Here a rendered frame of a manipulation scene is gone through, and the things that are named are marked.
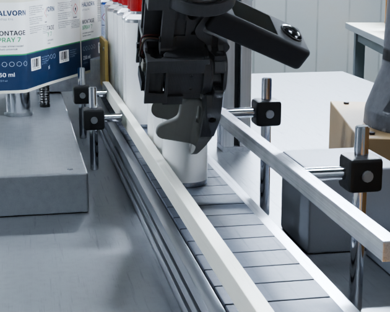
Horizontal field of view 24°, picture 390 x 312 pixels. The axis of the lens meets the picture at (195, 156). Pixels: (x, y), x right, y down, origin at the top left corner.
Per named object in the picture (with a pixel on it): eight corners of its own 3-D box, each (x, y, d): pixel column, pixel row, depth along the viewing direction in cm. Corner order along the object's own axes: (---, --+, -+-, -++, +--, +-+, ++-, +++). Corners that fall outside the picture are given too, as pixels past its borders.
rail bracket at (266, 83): (214, 213, 108) (215, 77, 105) (273, 210, 110) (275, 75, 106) (220, 221, 105) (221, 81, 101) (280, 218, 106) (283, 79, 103)
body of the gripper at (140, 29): (134, 64, 94) (141, -37, 86) (215, 62, 96) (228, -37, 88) (143, 111, 89) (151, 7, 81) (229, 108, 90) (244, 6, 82)
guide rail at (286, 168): (144, 61, 159) (144, 53, 159) (151, 61, 159) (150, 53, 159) (380, 262, 56) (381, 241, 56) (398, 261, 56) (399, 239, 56)
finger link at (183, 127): (150, 153, 98) (156, 86, 92) (203, 151, 99) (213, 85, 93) (154, 173, 96) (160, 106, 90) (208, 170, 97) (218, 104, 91)
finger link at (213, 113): (192, 117, 96) (200, 50, 90) (208, 116, 96) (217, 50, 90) (199, 146, 92) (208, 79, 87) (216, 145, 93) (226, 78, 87)
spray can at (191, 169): (158, 177, 105) (156, -1, 100) (202, 176, 106) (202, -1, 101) (166, 189, 100) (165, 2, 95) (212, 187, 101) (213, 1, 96)
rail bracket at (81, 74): (73, 136, 153) (71, 66, 151) (110, 135, 155) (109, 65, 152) (75, 140, 150) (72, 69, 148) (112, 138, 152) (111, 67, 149)
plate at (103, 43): (99, 84, 169) (98, 36, 167) (104, 83, 169) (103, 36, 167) (104, 91, 159) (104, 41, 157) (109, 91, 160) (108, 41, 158)
